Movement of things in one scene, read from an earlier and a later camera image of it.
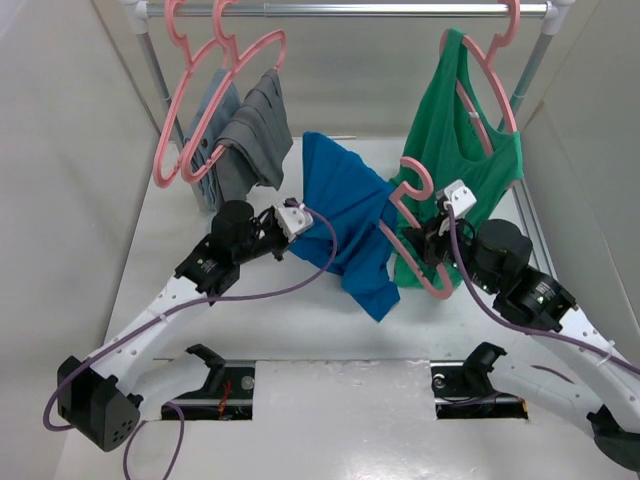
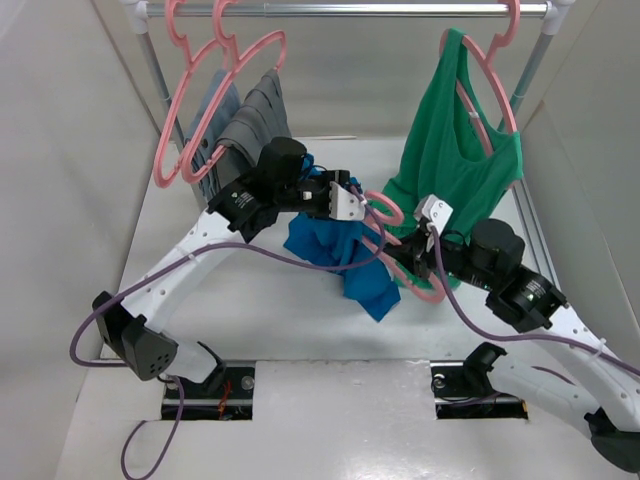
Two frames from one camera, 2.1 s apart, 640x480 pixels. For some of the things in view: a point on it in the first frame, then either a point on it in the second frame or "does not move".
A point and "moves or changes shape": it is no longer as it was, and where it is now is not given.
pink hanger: x=402 y=204 -> x=392 y=221
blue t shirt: x=358 y=200 moves or changes shape
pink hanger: x=173 y=10 does not move
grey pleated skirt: x=257 y=146 does not move
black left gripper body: x=266 y=239 -> x=311 y=196
